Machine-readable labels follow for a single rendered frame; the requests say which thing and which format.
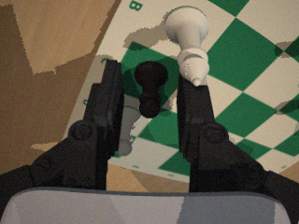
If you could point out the white bishop chess piece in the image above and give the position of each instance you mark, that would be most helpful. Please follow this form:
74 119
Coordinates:
187 26

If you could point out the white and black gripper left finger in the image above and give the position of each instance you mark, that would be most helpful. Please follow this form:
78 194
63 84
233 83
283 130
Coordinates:
82 156

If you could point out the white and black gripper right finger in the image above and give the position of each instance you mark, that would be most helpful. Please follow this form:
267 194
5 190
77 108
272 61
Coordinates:
220 163

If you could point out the black pawn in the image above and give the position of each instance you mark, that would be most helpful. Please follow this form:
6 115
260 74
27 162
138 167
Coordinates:
150 75

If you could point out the green and cream chessboard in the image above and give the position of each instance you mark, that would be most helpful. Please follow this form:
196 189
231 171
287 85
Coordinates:
253 55

